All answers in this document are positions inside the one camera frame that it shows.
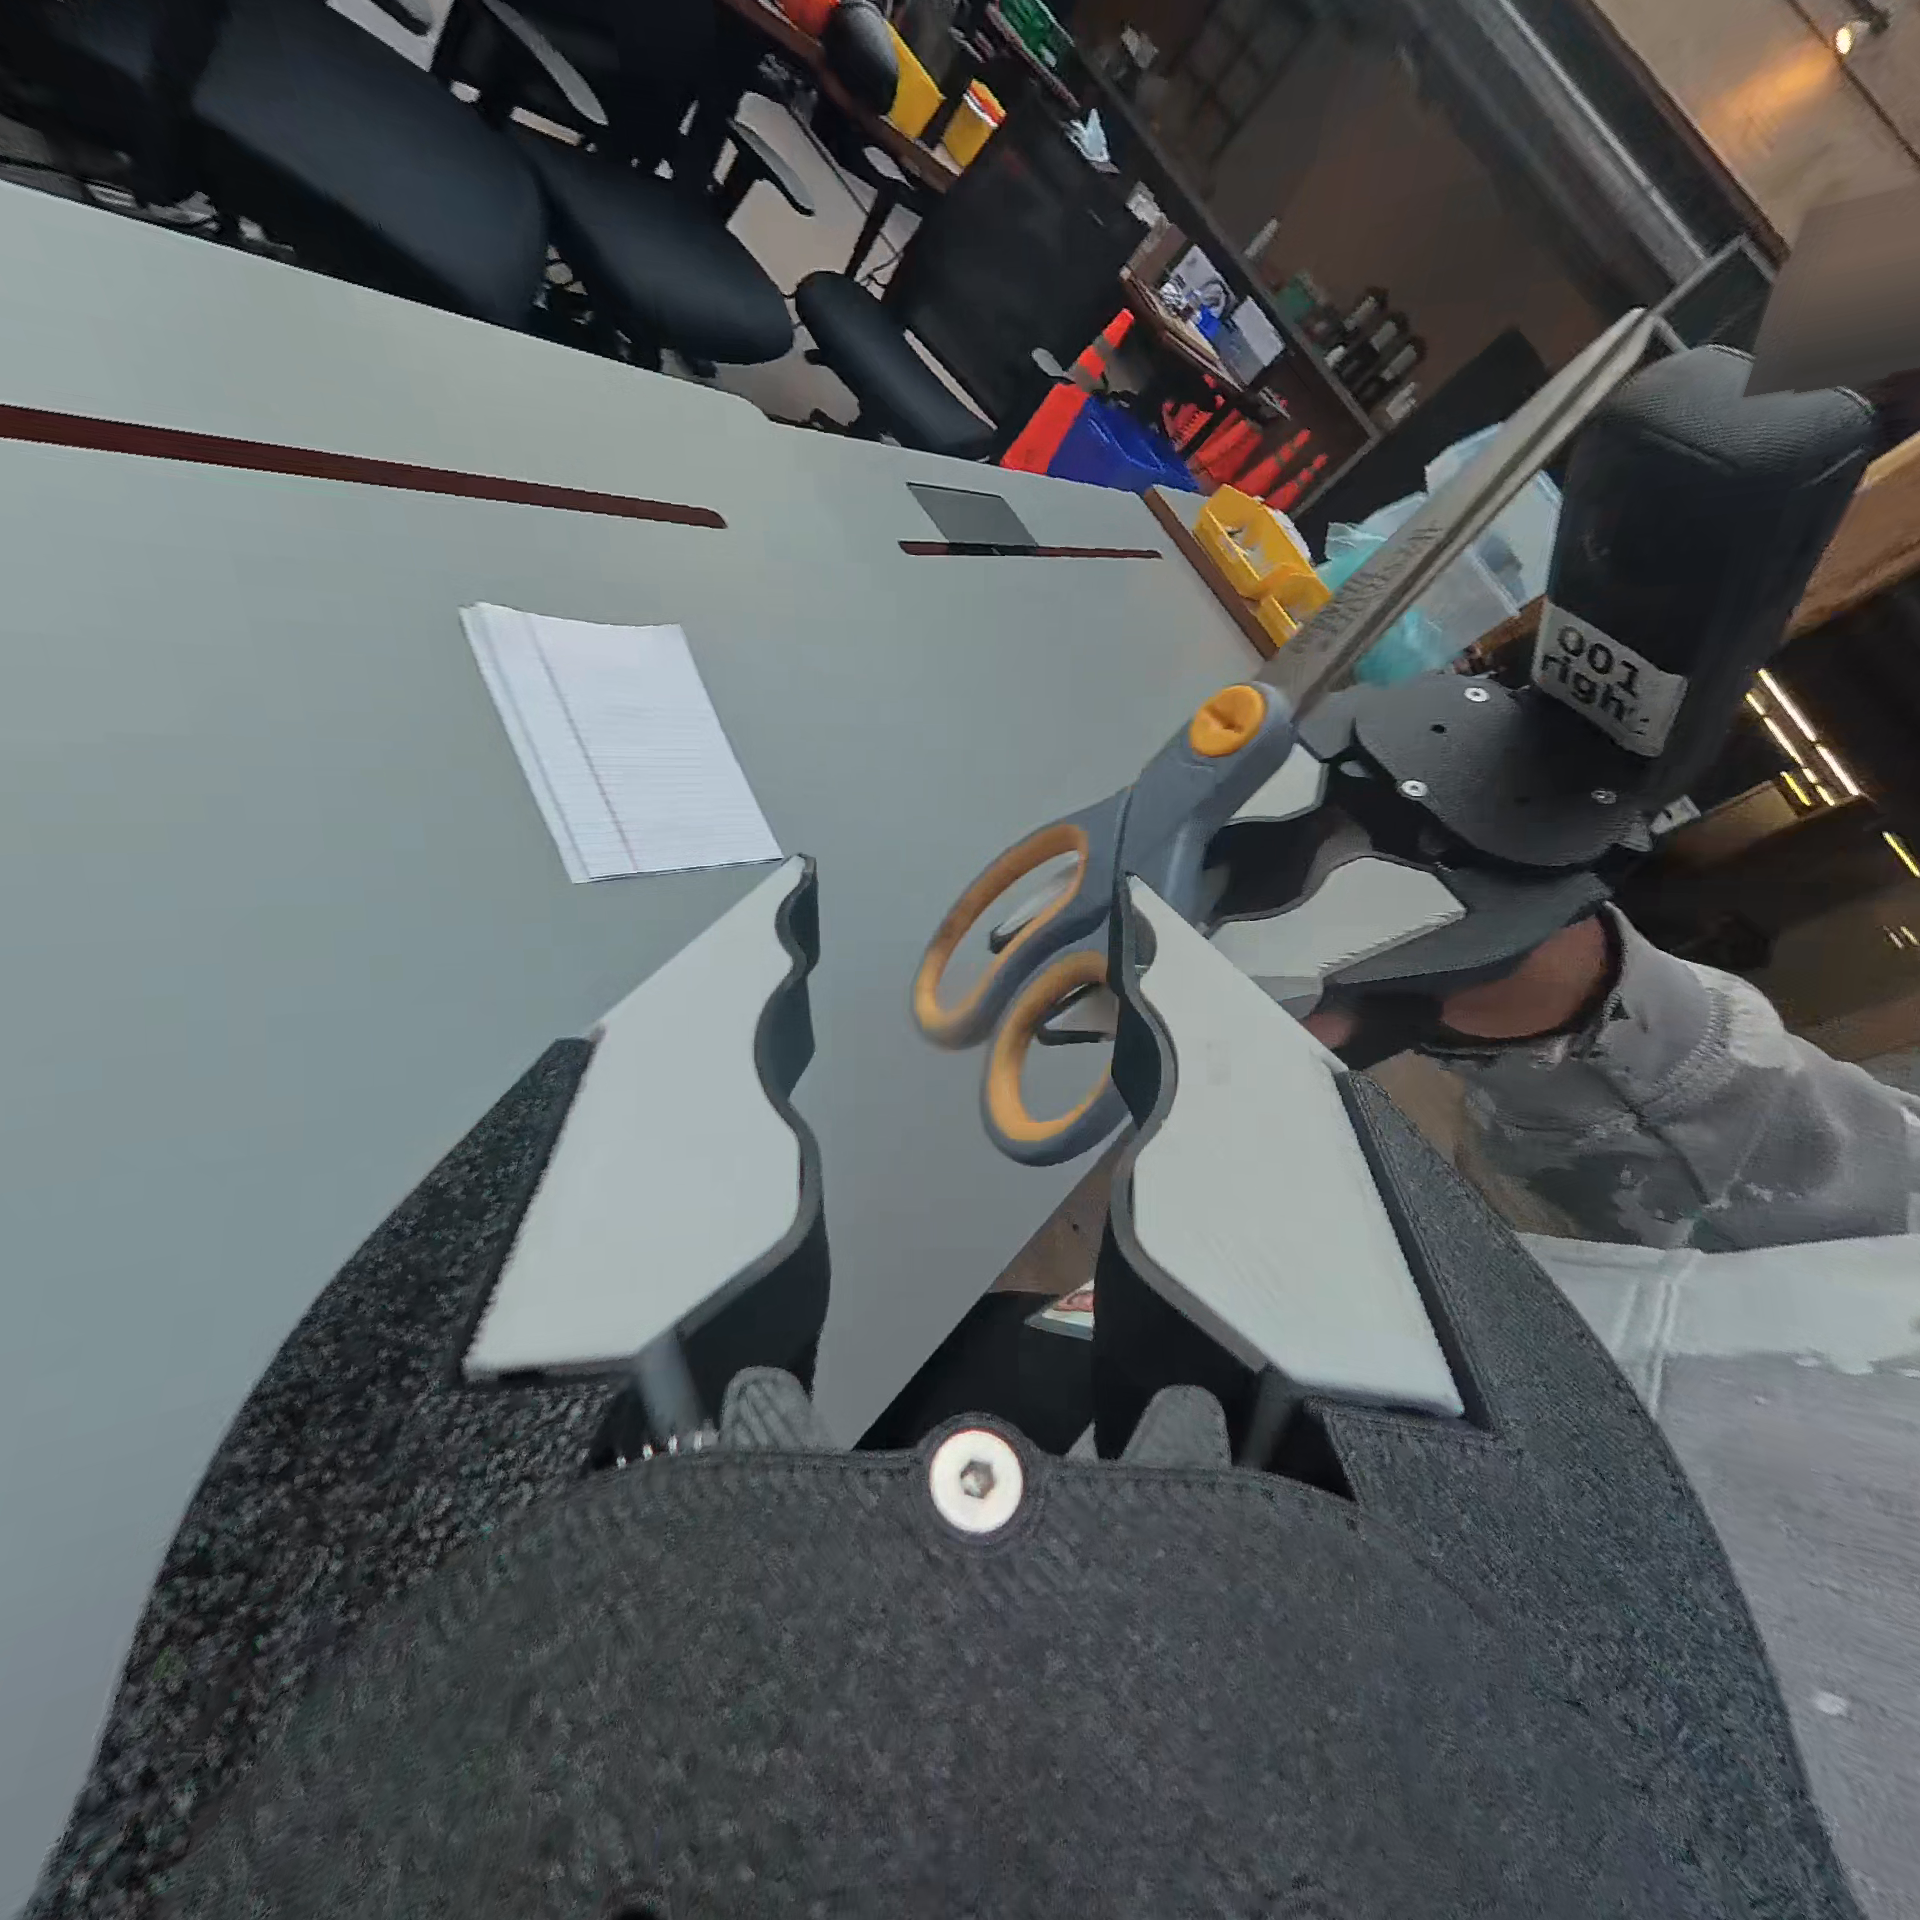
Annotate stack of lined paper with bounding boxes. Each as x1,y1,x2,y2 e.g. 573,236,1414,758
458,604,785,886

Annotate person's grey hooded sweatshirt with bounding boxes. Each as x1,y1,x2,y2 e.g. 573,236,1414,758
1515,1227,1920,1374

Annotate person's right hand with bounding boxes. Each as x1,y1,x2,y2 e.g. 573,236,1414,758
1304,904,1630,1072

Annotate grey orange scissors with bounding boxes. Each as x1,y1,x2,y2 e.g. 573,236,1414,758
913,307,1652,1169

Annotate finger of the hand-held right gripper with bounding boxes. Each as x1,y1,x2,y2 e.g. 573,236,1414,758
1216,743,1451,912
1201,856,1475,1019

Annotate flat desk cable lid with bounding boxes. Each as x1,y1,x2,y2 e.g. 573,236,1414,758
902,480,1040,553

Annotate dark wooden shelf unit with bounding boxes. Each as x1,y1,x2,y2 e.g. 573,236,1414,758
1123,225,1433,452

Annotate black office chair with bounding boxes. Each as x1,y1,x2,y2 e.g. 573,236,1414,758
502,129,798,375
187,0,549,337
790,270,1003,462

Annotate teal plastic bag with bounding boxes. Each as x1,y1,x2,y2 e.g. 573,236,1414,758
1318,423,1555,696

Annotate blue plastic bin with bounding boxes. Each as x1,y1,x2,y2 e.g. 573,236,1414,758
1049,393,1205,495

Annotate row of orange cones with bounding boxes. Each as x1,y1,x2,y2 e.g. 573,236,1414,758
1162,393,1328,513

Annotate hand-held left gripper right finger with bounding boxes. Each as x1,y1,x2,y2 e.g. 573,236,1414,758
1096,873,1468,1467

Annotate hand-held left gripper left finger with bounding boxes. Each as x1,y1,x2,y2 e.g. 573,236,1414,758
461,856,835,1450

